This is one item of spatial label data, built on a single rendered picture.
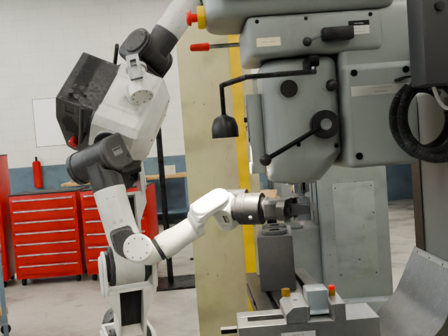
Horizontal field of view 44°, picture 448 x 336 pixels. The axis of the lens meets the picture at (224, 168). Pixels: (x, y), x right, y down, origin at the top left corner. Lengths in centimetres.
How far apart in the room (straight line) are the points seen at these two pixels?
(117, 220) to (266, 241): 57
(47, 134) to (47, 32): 188
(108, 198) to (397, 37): 86
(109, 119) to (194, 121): 159
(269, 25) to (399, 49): 33
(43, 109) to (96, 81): 914
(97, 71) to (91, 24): 911
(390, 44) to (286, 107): 30
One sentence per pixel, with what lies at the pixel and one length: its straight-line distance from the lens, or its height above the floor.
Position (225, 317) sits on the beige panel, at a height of 39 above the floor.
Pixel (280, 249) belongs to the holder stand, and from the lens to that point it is 189.
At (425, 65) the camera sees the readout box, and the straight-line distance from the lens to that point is 121.
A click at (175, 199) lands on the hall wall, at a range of 1052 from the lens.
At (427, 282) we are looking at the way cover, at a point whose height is 100.
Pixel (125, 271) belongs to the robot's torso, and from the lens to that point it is 199.
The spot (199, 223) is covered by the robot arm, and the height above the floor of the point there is 121.
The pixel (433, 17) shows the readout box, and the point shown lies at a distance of 122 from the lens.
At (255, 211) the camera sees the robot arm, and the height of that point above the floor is 124.
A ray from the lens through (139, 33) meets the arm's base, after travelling 182.
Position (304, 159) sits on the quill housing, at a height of 137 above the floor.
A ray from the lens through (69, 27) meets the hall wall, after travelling 1092.
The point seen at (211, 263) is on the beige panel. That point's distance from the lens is 327.
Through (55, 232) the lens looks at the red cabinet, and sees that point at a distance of 632.
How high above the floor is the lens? 144
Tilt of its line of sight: 3 degrees down
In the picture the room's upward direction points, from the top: 4 degrees counter-clockwise
